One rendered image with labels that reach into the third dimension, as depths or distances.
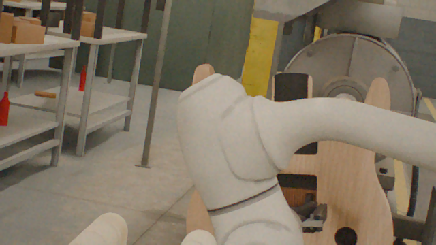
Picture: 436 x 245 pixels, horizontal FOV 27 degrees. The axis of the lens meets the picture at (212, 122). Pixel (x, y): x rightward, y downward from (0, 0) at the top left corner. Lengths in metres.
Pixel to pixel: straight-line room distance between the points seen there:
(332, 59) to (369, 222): 0.32
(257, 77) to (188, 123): 7.77
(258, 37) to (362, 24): 7.20
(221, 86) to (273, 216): 0.18
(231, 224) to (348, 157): 0.40
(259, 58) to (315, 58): 7.24
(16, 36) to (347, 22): 3.89
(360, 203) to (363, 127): 0.41
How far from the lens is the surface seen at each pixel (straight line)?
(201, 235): 0.78
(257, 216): 1.14
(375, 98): 1.49
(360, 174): 1.50
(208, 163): 1.13
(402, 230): 1.78
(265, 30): 8.87
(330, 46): 1.65
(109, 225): 0.77
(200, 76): 1.51
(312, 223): 1.36
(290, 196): 1.51
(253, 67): 8.90
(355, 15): 1.69
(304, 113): 1.12
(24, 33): 5.48
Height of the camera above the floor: 1.43
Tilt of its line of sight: 9 degrees down
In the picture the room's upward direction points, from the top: 9 degrees clockwise
